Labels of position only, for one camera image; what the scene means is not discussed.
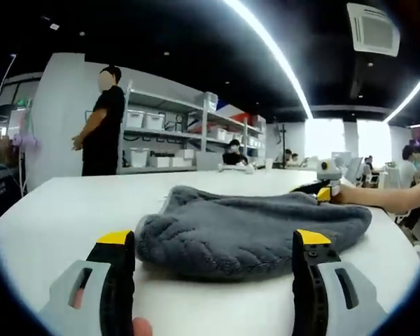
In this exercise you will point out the purple rolled mat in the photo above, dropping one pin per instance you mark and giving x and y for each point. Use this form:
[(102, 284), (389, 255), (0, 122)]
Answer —
[(28, 141)]

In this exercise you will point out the grey towel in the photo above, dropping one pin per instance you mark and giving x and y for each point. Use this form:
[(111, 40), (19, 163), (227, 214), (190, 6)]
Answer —
[(231, 234)]

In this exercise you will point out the white paper cup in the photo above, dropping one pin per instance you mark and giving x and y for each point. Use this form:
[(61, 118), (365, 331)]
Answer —
[(267, 163)]

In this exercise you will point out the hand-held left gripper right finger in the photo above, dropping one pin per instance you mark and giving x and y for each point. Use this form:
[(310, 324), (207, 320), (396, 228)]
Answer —
[(309, 301)]

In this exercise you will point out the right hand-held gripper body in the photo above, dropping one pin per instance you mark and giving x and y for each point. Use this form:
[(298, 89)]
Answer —
[(329, 173)]

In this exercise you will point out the person's left hand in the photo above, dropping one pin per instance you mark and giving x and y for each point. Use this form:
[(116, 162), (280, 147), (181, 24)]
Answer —
[(141, 328)]

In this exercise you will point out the ceiling light strip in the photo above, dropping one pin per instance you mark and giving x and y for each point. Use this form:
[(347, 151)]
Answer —
[(280, 52), (406, 99)]

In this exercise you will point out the ceiling air conditioner unit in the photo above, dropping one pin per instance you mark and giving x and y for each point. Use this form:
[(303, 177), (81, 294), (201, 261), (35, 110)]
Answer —
[(374, 29)]

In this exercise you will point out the group of white storage boxes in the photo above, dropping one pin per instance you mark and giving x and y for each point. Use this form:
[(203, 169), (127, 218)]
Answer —
[(150, 120)]

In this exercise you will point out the black tripod stand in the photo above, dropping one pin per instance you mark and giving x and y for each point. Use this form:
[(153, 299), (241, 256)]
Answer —
[(283, 140)]

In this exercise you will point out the grey metal shelving rack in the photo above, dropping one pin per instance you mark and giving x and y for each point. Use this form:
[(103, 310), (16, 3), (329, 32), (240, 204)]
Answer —
[(161, 133)]

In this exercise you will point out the white table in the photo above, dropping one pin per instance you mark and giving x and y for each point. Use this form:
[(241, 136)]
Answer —
[(73, 210)]

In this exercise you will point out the grey laptop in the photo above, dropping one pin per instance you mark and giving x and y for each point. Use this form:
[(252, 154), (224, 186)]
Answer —
[(208, 161)]

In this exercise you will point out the person's right hand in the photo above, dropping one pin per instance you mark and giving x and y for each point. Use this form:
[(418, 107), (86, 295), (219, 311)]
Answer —
[(343, 194)]

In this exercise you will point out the black cabinet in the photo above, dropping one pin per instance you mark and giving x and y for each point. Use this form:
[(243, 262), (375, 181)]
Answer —
[(5, 189)]

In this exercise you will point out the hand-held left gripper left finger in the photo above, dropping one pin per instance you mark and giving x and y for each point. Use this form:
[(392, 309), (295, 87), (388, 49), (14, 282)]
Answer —
[(115, 301)]

